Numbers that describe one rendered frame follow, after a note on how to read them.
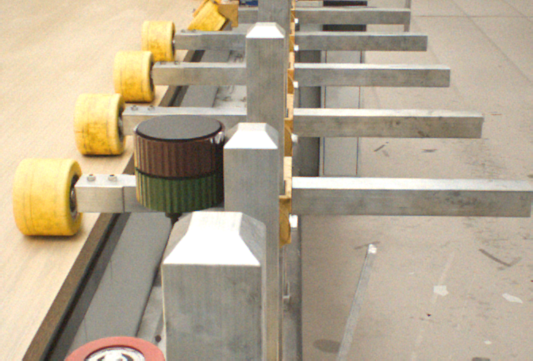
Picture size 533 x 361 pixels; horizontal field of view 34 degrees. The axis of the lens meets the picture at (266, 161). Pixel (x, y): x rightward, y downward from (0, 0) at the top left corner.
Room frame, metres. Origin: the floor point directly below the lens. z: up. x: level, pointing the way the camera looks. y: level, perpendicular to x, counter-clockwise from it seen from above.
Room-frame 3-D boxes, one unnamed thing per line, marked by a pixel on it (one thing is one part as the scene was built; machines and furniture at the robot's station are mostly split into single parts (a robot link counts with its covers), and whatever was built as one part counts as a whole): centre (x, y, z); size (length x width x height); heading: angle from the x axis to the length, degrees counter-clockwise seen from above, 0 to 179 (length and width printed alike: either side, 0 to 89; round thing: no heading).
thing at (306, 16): (1.82, -0.12, 0.95); 0.36 x 0.03 x 0.03; 88
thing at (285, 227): (0.80, 0.00, 0.95); 0.14 x 0.06 x 0.05; 178
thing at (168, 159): (0.53, 0.06, 1.10); 0.06 x 0.06 x 0.02
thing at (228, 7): (1.83, 0.11, 0.95); 0.10 x 0.04 x 0.10; 88
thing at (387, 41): (1.57, -0.05, 0.95); 0.50 x 0.04 x 0.04; 88
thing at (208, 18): (1.83, 0.13, 0.93); 0.09 x 0.08 x 0.09; 88
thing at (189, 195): (0.53, 0.06, 1.08); 0.06 x 0.06 x 0.02
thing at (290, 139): (1.05, -0.01, 0.95); 0.14 x 0.06 x 0.05; 178
